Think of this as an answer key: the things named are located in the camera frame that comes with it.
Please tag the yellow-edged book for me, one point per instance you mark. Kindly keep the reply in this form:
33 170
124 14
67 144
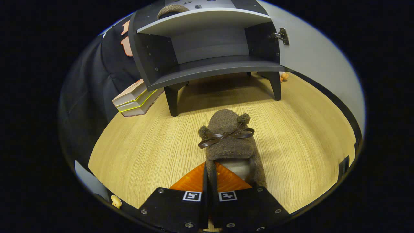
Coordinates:
137 104

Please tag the small cream object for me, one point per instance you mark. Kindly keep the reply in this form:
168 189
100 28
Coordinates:
116 201

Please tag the dark grey shoe cabinet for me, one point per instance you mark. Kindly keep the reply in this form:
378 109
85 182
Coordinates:
210 69

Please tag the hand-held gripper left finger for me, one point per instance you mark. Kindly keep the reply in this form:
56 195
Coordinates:
205 207

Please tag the black backdrop cloth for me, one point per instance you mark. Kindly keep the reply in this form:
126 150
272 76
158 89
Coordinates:
97 81

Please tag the beige shoe cabinet door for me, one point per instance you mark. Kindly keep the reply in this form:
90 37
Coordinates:
317 64

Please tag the brown fuzzy shoe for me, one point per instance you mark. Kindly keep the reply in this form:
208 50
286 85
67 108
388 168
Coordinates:
171 9
226 149

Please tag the metal door hinge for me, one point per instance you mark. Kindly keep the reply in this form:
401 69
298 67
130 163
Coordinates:
283 35

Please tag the small orange toy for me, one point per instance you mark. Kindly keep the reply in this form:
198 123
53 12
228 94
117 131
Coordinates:
284 76

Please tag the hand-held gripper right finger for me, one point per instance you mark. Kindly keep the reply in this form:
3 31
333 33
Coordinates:
249 207

